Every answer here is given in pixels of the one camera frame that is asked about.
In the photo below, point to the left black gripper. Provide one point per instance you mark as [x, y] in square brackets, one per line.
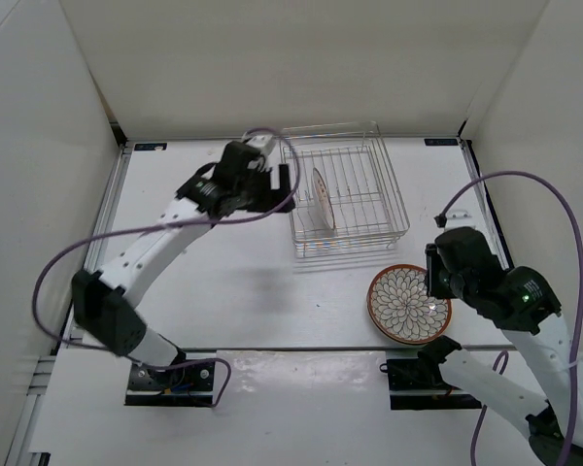
[264, 175]

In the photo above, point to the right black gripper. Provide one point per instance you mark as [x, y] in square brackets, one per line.
[431, 262]

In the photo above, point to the brown patterned small plate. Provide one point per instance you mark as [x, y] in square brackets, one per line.
[322, 200]

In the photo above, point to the floral patterned plate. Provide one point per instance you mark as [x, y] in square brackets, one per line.
[401, 290]
[403, 329]

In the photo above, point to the wire dish rack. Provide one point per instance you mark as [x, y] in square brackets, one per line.
[366, 199]

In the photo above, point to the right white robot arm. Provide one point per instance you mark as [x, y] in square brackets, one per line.
[523, 306]

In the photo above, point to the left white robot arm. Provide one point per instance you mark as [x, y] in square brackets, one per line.
[105, 300]

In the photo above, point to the right blue corner label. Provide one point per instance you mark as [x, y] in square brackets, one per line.
[441, 142]

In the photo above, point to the blue corner label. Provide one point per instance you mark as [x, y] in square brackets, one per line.
[441, 142]
[150, 147]

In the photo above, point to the left blue corner label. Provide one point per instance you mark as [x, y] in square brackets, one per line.
[150, 147]

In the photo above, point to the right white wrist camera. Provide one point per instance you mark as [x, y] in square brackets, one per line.
[458, 214]

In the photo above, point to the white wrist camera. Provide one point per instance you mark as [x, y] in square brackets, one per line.
[262, 141]
[458, 214]

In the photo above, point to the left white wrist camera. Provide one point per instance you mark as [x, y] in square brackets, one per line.
[262, 141]

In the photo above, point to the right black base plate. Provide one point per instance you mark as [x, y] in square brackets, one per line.
[411, 390]

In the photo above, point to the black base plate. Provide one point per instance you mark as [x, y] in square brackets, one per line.
[192, 387]
[411, 390]

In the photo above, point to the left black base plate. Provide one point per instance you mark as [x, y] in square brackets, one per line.
[192, 387]

